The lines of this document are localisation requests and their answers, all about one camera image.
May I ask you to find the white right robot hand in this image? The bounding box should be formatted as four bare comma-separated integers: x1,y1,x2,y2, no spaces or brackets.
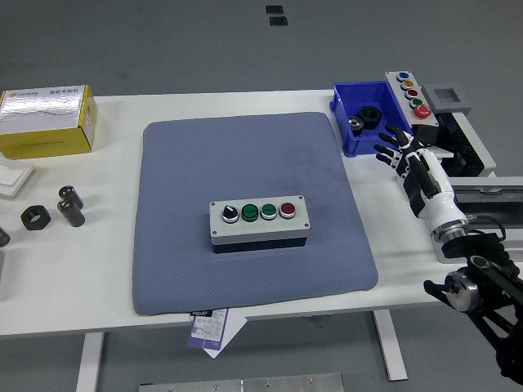
373,124,469,234

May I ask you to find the grey four-control button box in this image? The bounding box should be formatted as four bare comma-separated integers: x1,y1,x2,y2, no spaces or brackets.
208,194,311,255

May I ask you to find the grey five-button control box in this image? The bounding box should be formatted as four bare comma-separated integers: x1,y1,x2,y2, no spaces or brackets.
385,69,441,146

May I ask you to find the grey distribution box clear cover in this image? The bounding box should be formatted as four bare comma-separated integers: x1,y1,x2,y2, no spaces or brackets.
432,176,523,265

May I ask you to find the large black hex nut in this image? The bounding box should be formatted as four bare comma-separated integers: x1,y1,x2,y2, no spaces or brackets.
356,105,383,130
20,204,51,232

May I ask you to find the blue plastic bin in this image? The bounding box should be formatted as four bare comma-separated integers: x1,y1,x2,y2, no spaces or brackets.
329,80,413,158

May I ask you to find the white table leg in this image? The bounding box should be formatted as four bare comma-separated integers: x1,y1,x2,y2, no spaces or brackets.
75,332,105,392
370,310,409,382

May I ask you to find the white paper card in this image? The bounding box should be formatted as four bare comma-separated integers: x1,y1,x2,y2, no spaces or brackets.
202,313,248,359

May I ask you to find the blue-grey padded mat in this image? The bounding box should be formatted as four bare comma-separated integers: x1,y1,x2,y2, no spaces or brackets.
131,111,379,317

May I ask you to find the purple and white mat tag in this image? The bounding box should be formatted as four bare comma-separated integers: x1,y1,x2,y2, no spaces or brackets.
186,308,230,352

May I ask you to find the black cylindrical capacitor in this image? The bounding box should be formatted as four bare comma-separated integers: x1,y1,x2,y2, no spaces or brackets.
56,198,86,228
58,185,85,209

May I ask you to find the yellow and silver cardboard box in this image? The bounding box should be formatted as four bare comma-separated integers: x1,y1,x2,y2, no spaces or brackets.
0,84,99,160

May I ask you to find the black and white rail device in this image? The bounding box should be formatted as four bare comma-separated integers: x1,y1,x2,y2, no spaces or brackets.
436,112,498,179

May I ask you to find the grey square frame box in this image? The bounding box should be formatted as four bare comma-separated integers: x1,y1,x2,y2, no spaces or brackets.
421,83,473,115

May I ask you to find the grey metal base plate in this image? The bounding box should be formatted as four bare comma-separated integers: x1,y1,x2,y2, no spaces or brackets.
137,372,345,392

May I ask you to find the white square switch plate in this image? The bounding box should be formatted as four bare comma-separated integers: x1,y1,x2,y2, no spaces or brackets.
0,158,35,200

